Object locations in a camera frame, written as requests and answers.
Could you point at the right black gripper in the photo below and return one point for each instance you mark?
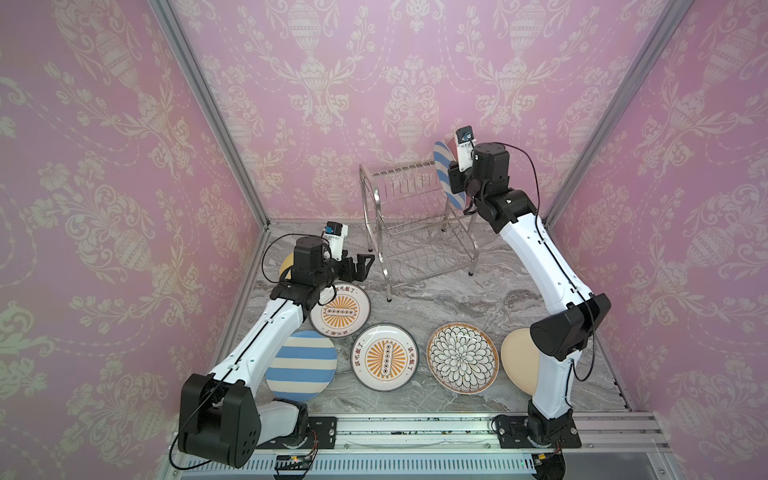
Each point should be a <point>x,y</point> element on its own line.
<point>456,178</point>

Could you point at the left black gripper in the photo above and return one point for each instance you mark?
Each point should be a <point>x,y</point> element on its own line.
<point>360,271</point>

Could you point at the blue striped plate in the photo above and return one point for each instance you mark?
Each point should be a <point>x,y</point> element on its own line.
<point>303,368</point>
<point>443,159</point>

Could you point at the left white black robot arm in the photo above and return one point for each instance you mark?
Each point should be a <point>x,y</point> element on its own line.
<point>219,419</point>

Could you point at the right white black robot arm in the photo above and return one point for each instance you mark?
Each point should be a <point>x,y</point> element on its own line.
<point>481,172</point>

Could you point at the upper orange sunburst plate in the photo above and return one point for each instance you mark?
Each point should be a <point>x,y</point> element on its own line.
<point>343,310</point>

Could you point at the orange sunburst plate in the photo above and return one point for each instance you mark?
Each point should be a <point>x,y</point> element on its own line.
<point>343,310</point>
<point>384,357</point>

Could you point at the yellow plate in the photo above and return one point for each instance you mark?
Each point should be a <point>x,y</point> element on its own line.
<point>286,268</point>

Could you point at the lower orange sunburst plate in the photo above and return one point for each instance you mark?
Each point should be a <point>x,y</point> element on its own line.
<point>384,357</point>

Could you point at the beige plate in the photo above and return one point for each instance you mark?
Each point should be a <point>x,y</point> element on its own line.
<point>520,360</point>

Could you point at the small electronics board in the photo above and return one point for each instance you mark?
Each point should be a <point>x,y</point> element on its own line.
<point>294,463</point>

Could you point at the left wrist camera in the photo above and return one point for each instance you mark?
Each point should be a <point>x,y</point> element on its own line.
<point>336,233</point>

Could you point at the chrome wire dish rack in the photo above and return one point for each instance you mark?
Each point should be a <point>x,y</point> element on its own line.
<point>412,226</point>

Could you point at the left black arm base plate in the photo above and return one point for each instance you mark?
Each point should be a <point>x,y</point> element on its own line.
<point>321,430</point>

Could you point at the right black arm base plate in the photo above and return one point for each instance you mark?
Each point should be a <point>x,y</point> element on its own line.
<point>520,432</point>

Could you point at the aluminium rail frame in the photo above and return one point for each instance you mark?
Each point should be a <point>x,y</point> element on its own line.
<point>615,445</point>

